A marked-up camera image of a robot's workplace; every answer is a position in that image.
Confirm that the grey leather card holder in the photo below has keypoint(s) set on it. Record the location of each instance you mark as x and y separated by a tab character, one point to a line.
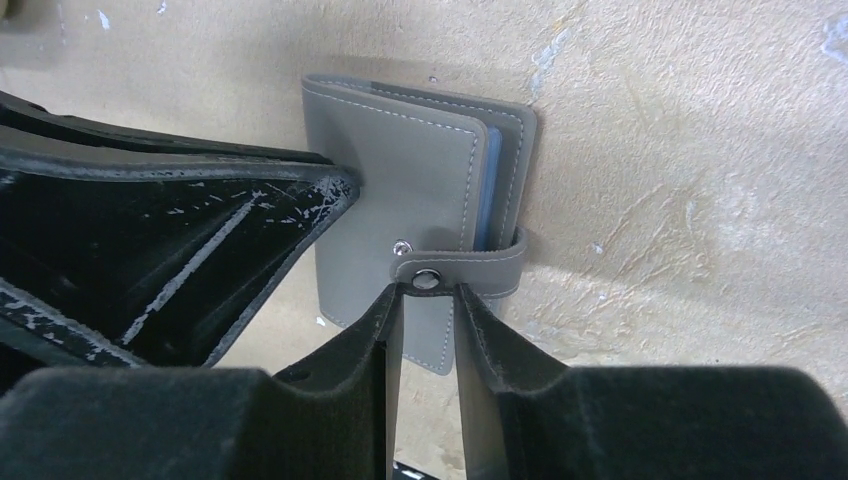
441	181

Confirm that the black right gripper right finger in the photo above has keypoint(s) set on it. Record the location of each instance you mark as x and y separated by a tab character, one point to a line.
525	415

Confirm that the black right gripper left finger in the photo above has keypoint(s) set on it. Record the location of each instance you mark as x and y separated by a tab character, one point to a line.
332	415

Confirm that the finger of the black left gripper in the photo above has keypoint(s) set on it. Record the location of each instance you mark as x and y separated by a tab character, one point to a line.
130	248

